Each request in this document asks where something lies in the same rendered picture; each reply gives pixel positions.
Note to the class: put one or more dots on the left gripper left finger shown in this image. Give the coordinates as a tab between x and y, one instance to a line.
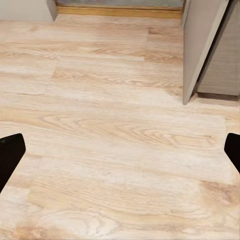
12	149

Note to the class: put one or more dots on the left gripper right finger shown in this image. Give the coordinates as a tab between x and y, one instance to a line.
232	149

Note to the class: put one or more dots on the dishwasher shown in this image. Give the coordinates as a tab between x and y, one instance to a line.
220	73

